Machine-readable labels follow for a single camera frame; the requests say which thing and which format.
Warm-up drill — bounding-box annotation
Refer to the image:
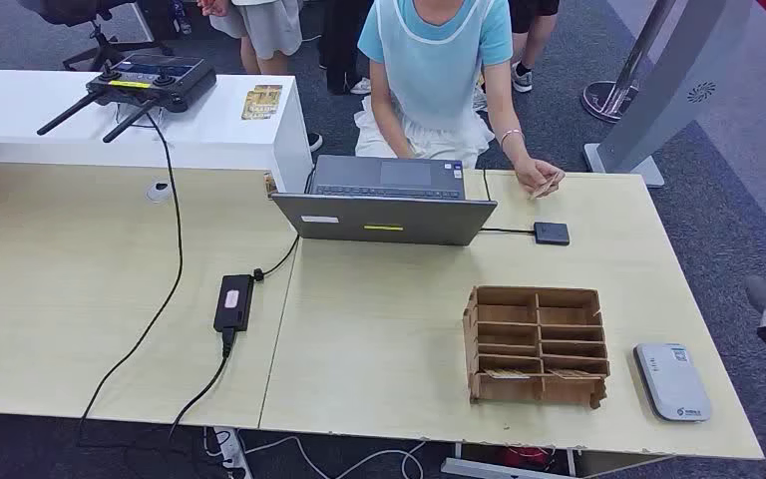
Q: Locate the ID card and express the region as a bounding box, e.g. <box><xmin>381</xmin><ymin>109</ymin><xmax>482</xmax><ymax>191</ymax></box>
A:
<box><xmin>529</xmin><ymin>178</ymin><xmax>562</xmax><ymax>201</ymax></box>

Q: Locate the black power adapter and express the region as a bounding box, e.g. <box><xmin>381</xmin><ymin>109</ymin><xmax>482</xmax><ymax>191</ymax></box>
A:
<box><xmin>212</xmin><ymin>273</ymin><xmax>255</xmax><ymax>333</ymax></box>

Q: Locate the long black controller cable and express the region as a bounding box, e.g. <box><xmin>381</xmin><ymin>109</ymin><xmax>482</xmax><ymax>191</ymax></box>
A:
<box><xmin>76</xmin><ymin>111</ymin><xmax>187</xmax><ymax>451</ymax></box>

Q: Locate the grey laptop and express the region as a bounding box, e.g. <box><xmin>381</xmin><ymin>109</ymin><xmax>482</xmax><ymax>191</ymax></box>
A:
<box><xmin>270</xmin><ymin>154</ymin><xmax>499</xmax><ymax>247</ymax></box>

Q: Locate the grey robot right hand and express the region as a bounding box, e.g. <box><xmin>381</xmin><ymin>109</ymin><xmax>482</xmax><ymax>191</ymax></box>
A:
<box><xmin>744</xmin><ymin>275</ymin><xmax>766</xmax><ymax>313</ymax></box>

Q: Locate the person's left hand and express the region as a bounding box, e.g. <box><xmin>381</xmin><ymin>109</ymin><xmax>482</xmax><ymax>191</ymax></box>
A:
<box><xmin>514</xmin><ymin>157</ymin><xmax>566</xmax><ymax>200</ymax></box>

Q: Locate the black remote controller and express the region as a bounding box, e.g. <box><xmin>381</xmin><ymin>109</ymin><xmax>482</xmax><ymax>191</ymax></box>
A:
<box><xmin>36</xmin><ymin>54</ymin><xmax>217</xmax><ymax>145</ymax></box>

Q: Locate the white power strip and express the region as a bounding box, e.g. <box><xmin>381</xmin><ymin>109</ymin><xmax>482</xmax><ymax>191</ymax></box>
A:
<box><xmin>204</xmin><ymin>426</ymin><xmax>248</xmax><ymax>479</ymax></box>

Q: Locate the thin black box cable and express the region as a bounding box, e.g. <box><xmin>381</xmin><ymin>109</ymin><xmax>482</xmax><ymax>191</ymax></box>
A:
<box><xmin>479</xmin><ymin>168</ymin><xmax>537</xmax><ymax>236</ymax></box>

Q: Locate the black office chair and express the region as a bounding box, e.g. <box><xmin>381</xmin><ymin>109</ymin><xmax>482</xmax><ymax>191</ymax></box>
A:
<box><xmin>16</xmin><ymin>0</ymin><xmax>175</xmax><ymax>73</ymax></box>

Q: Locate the metal stanchion post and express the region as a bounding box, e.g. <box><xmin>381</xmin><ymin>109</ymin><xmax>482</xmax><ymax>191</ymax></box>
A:
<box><xmin>580</xmin><ymin>0</ymin><xmax>678</xmax><ymax>125</ymax></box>

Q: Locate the white counter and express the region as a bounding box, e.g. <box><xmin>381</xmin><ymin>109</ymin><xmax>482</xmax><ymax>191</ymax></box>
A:
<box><xmin>0</xmin><ymin>68</ymin><xmax>313</xmax><ymax>195</ymax></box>

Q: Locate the white card reader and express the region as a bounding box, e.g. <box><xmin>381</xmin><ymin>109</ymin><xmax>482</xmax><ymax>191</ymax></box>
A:
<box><xmin>632</xmin><ymin>342</ymin><xmax>713</xmax><ymax>423</ymax></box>

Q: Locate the red object under desk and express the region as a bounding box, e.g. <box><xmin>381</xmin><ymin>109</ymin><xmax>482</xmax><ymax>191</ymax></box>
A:
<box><xmin>503</xmin><ymin>446</ymin><xmax>557</xmax><ymax>471</ymax></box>

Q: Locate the grey kiosk stand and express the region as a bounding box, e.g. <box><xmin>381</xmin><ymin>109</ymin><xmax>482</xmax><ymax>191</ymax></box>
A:
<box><xmin>582</xmin><ymin>0</ymin><xmax>754</xmax><ymax>190</ymax></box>

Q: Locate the black adapter mains cable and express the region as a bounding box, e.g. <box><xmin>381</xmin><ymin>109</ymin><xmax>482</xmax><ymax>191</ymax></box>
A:
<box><xmin>167</xmin><ymin>326</ymin><xmax>237</xmax><ymax>444</ymax></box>

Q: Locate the wooden card organizer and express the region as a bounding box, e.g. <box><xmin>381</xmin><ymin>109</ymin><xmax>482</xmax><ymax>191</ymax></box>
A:
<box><xmin>462</xmin><ymin>285</ymin><xmax>611</xmax><ymax>410</ymax></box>

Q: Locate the person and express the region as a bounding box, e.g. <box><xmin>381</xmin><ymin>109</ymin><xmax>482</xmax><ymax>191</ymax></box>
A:
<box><xmin>196</xmin><ymin>0</ymin><xmax>305</xmax><ymax>76</ymax></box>
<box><xmin>354</xmin><ymin>0</ymin><xmax>566</xmax><ymax>200</ymax></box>
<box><xmin>507</xmin><ymin>0</ymin><xmax>562</xmax><ymax>94</ymax></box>
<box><xmin>318</xmin><ymin>0</ymin><xmax>374</xmax><ymax>96</ymax></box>

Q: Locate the black adapter laptop cable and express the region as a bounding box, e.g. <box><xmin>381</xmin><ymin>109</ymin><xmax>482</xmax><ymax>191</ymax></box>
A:
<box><xmin>252</xmin><ymin>168</ymin><xmax>317</xmax><ymax>284</ymax></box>

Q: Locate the grey bar under desk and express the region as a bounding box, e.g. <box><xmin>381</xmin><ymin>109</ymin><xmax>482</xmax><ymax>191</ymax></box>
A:
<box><xmin>440</xmin><ymin>457</ymin><xmax>573</xmax><ymax>479</ymax></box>

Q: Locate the white cable under desk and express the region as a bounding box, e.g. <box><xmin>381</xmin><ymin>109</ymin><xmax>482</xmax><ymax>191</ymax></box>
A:
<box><xmin>243</xmin><ymin>434</ymin><xmax>427</xmax><ymax>479</ymax></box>

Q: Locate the small black square box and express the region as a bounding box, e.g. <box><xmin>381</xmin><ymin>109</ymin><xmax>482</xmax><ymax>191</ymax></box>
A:
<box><xmin>533</xmin><ymin>221</ymin><xmax>572</xmax><ymax>247</ymax></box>

